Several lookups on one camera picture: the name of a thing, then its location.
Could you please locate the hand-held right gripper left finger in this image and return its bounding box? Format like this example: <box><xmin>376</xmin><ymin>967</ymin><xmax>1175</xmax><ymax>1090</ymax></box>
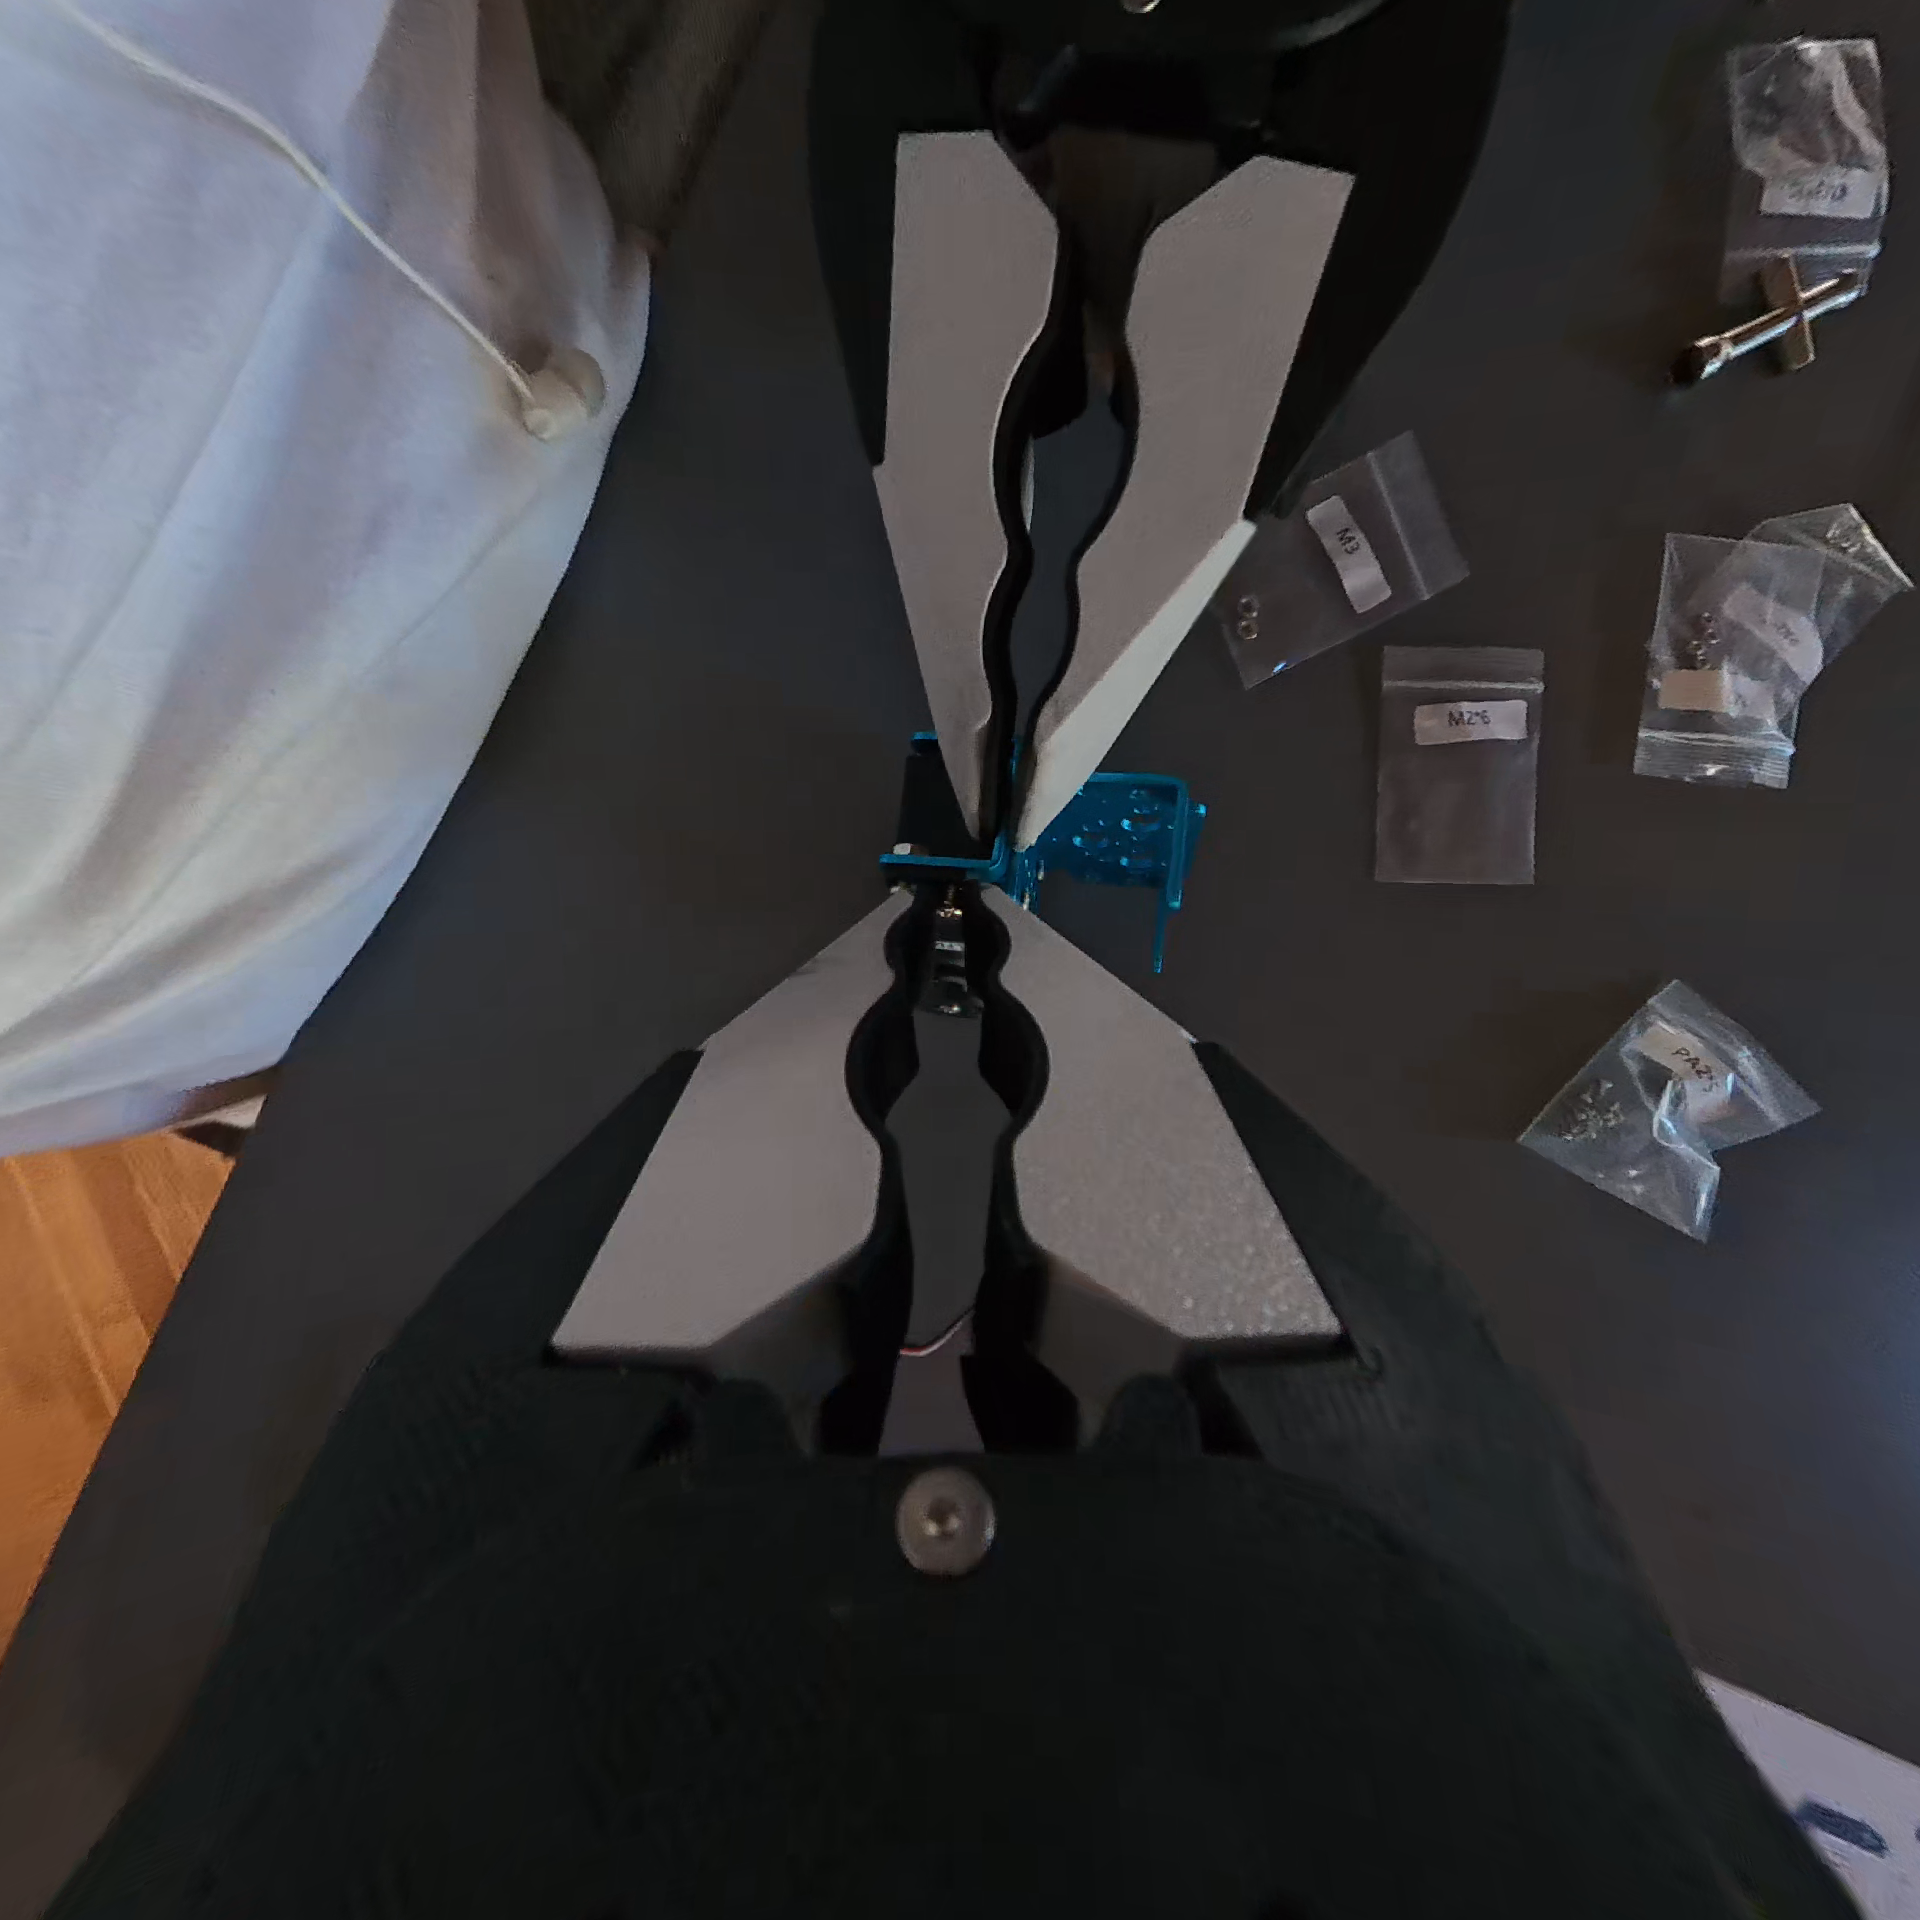
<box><xmin>549</xmin><ymin>885</ymin><xmax>928</xmax><ymax>1454</ymax></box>

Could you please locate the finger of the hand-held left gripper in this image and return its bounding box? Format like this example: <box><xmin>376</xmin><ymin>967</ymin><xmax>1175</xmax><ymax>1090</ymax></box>
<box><xmin>873</xmin><ymin>132</ymin><xmax>1085</xmax><ymax>842</ymax></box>
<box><xmin>1017</xmin><ymin>150</ymin><xmax>1359</xmax><ymax>846</ymax></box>

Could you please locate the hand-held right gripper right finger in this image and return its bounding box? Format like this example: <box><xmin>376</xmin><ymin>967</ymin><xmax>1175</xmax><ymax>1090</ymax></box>
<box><xmin>967</xmin><ymin>885</ymin><xmax>1343</xmax><ymax>1454</ymax></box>

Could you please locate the thin servo cable with plug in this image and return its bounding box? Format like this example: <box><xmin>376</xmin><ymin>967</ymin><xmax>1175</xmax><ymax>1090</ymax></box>
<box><xmin>906</xmin><ymin>885</ymin><xmax>990</xmax><ymax>1360</ymax></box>

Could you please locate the blue metal servo bracket assembly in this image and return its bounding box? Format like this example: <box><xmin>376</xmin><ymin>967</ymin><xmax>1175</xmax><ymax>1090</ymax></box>
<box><xmin>878</xmin><ymin>731</ymin><xmax>1208</xmax><ymax>981</ymax></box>

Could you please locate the dark desk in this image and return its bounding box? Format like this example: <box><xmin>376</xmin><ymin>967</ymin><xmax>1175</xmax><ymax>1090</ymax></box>
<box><xmin>0</xmin><ymin>0</ymin><xmax>1920</xmax><ymax>1920</ymax></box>

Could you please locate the flat clear bag with nuts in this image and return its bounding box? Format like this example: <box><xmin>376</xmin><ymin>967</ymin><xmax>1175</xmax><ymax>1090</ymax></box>
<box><xmin>1218</xmin><ymin>431</ymin><xmax>1469</xmax><ymax>693</ymax></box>

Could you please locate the clear bag of black parts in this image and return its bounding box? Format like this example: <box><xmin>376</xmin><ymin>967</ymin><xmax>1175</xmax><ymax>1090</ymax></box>
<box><xmin>1726</xmin><ymin>31</ymin><xmax>1887</xmax><ymax>308</ymax></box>

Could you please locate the small metal cross wrench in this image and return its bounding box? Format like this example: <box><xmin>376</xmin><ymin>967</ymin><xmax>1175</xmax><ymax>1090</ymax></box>
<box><xmin>1669</xmin><ymin>255</ymin><xmax>1875</xmax><ymax>396</ymax></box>

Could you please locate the flat clear zip bag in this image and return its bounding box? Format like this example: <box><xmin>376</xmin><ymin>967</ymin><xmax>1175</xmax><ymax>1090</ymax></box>
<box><xmin>1375</xmin><ymin>644</ymin><xmax>1546</xmax><ymax>886</ymax></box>

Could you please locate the clear bag of dark screws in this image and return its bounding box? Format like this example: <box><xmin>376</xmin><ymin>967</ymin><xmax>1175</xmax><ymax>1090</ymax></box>
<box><xmin>1517</xmin><ymin>979</ymin><xmax>1822</xmax><ymax>1244</ymax></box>

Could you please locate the crumpled clear plastic bag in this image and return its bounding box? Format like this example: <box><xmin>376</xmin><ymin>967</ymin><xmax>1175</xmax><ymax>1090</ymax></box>
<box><xmin>1726</xmin><ymin>502</ymin><xmax>1913</xmax><ymax>693</ymax></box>

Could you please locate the clear bag with white block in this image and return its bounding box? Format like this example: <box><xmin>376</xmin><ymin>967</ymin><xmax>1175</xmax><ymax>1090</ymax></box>
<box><xmin>1632</xmin><ymin>533</ymin><xmax>1801</xmax><ymax>789</ymax></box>

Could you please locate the assembly instruction sheet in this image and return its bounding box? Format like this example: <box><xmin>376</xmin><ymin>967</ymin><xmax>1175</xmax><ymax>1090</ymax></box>
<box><xmin>1695</xmin><ymin>1668</ymin><xmax>1920</xmax><ymax>1920</ymax></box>

